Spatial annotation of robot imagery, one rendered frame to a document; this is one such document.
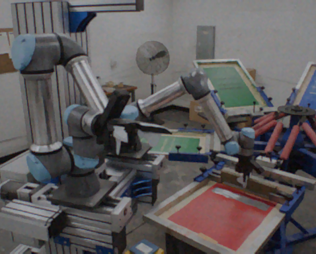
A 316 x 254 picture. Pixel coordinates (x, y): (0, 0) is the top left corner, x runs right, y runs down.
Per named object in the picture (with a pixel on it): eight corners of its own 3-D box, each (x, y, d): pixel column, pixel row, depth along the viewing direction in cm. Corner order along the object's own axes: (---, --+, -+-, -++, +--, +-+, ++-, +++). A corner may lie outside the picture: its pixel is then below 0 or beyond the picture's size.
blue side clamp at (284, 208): (286, 221, 163) (288, 210, 161) (277, 218, 166) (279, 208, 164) (303, 198, 185) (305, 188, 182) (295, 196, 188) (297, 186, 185)
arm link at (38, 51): (75, 176, 122) (62, 32, 104) (40, 190, 112) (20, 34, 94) (60, 167, 130) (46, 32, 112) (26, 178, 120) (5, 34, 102)
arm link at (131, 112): (114, 134, 170) (113, 110, 166) (121, 126, 183) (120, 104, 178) (135, 135, 168) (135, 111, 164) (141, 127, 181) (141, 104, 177)
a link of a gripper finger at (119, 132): (126, 161, 70) (123, 149, 79) (128, 135, 69) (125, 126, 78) (112, 161, 70) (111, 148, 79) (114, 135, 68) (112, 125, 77)
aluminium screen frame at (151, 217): (244, 271, 128) (244, 264, 127) (142, 220, 163) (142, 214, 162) (302, 196, 185) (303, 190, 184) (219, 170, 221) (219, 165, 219)
